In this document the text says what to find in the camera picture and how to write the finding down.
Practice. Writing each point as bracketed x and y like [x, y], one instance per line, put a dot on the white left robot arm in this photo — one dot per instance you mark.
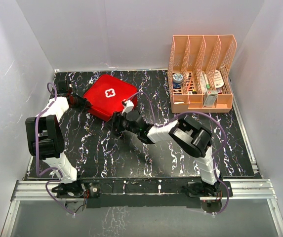
[46, 142]

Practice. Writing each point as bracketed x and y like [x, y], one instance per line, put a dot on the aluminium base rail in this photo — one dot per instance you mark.
[235, 188]

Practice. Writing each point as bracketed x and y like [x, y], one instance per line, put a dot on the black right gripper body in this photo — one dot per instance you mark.
[126, 124]

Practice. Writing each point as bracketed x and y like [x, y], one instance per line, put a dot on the pink white card pack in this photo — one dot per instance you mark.
[218, 80]

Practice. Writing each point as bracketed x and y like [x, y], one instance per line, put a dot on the grey stapler box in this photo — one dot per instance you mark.
[210, 98]

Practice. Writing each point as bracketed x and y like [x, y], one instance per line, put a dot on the red black medicine case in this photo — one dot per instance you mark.
[106, 96]

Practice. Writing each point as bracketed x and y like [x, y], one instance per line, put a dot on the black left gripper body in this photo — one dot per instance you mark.
[79, 101]

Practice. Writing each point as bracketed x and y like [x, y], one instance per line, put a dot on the round blue patterned tin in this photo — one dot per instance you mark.
[177, 79]

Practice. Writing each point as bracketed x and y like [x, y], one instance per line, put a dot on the peach plastic desk organizer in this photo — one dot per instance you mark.
[197, 57]

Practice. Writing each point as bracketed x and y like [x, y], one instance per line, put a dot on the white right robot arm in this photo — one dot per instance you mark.
[190, 135]

